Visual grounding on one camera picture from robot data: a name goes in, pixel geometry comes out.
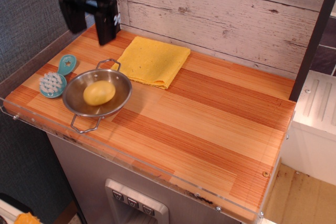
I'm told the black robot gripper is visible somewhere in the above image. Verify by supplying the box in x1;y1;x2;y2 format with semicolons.
59;0;121;46

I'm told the yellow potato ball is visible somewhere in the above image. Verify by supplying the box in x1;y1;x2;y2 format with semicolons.
83;80;116;106

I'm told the yellow folded cloth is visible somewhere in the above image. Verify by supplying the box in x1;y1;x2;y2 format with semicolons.
111;36;191;89

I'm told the teal scrub brush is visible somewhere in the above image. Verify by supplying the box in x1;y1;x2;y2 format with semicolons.
39;55;77;98

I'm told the silver toy fridge cabinet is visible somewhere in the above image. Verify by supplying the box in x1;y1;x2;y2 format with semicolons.
47;134;237;223

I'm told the silver dispenser button panel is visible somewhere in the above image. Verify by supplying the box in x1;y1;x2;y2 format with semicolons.
105;178;170;223

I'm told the yellow object bottom left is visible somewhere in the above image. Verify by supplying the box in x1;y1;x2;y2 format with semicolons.
14;212;40;224

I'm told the white plastic sink unit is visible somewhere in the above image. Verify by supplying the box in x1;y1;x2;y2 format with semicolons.
280;71;335;185

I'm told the steel two-handled bowl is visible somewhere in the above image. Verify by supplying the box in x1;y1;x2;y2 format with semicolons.
62;59;132;133

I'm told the dark vertical post right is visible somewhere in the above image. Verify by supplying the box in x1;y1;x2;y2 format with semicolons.
289;0;335;102

